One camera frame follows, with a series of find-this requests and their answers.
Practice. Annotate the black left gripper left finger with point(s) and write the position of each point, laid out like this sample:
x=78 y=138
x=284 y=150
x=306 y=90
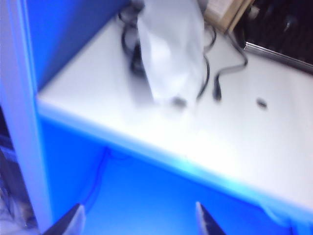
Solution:
x=71 y=222

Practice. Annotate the beige desk calendar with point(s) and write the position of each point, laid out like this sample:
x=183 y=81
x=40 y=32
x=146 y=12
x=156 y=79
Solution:
x=227 y=14

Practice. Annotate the grey partition frame post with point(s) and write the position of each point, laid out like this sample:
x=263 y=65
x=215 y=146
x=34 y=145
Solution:
x=24 y=122

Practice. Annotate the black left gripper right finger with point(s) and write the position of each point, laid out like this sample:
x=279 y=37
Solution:
x=207 y=225

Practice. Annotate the black mechanical keyboard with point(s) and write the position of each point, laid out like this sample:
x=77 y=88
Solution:
x=281 y=24

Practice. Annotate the silver coin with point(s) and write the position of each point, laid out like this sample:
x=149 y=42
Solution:
x=261 y=102

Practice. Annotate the white plastic bag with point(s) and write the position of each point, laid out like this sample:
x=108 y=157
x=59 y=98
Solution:
x=171 y=49

